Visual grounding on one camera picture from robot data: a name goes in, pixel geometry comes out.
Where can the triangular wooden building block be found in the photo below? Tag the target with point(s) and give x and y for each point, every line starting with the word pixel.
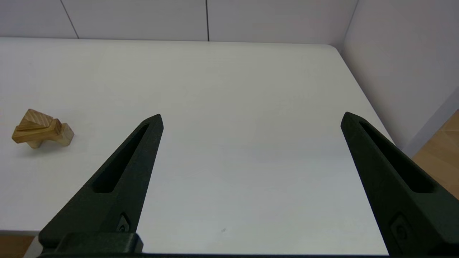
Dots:
pixel 37 119

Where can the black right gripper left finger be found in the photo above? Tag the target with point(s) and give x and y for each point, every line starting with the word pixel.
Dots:
pixel 107 208

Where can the arched wooden building block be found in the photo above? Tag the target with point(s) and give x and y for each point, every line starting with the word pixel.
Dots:
pixel 66 136

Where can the rectangular wooden building block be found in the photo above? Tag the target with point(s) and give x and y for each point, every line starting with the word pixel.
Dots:
pixel 37 134

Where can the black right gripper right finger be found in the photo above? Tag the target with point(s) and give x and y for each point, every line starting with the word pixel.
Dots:
pixel 416 215

